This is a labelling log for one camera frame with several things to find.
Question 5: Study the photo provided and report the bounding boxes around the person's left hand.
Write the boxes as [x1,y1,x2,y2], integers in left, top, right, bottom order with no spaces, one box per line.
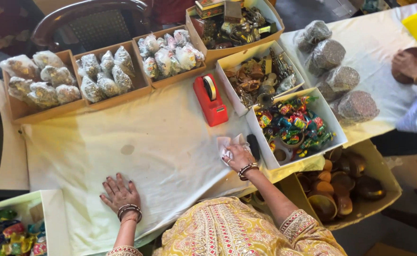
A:
[99,173,142,214]

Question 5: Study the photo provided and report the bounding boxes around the person's right hand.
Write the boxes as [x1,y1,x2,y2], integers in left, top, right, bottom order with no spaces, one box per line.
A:
[223,144,257,173]

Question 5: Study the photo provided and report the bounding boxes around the small black object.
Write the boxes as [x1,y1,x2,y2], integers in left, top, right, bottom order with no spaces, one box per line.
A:
[246,134,261,161]

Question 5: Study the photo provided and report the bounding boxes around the right wrist bangles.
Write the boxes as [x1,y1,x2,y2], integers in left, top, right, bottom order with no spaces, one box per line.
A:
[238,162,260,181]

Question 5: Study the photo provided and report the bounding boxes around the wrist bangles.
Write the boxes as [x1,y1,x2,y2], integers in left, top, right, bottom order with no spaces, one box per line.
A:
[117,204,143,224]
[238,162,260,181]

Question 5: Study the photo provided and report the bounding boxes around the red tape dispenser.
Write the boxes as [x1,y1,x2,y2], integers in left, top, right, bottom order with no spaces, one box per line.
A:
[193,73,229,128]

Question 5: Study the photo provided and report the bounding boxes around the white box of colourful toys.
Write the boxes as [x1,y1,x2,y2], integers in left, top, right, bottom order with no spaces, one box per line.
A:
[245,87,348,171]

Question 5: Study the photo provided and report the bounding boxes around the clear tape roll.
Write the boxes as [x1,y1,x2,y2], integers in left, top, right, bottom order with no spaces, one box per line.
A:
[202,75,217,101]

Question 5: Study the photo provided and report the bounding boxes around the yellow embroidered garment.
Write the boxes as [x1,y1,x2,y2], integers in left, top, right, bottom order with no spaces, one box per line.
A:
[105,196,348,256]

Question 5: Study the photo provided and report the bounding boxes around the cream tablecloth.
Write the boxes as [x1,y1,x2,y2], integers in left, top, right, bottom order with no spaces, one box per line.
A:
[21,70,327,256]

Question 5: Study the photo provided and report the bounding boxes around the white box of brass figurines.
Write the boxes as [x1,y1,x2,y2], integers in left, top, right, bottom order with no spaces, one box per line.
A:
[215,40,306,118]

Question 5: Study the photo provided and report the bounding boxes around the cardboard box of wooden bowls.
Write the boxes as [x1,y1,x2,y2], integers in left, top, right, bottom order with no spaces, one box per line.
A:
[279,139,403,232]

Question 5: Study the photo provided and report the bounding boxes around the left wrist bangles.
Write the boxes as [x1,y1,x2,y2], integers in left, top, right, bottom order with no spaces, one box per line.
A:
[117,204,143,224]

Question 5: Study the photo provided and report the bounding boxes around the heap of wrapped colourful figurines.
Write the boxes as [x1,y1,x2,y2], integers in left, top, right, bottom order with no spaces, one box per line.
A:
[137,29,206,79]

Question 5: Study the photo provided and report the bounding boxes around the tan box of brass items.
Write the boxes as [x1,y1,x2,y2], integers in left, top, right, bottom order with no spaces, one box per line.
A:
[186,0,286,67]

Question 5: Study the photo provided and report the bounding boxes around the plastic-wrapped glittery round bundle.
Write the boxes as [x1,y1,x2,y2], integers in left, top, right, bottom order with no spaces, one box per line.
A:
[316,66,361,102]
[295,20,333,54]
[305,39,347,76]
[330,90,380,127]

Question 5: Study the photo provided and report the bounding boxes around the heap of wrapped grey figurines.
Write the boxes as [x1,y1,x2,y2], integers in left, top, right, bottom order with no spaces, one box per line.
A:
[75,46,136,104]

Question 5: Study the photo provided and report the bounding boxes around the dark wooden chair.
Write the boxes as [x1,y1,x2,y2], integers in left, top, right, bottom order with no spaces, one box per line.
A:
[30,0,149,54]

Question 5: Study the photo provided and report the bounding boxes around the wide brown cardboard tray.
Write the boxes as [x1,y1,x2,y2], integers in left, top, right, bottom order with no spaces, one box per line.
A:
[1,49,87,124]

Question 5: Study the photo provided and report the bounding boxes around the heap of wrapped golden figurines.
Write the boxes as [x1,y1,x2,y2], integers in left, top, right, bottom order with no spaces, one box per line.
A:
[0,50,82,108]

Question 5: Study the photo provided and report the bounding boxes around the brown cardboard sheet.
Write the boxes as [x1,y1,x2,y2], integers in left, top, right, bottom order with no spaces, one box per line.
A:
[0,70,30,191]

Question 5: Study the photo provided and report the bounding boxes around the white box of painted toys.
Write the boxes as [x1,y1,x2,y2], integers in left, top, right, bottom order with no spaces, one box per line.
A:
[0,189,71,256]

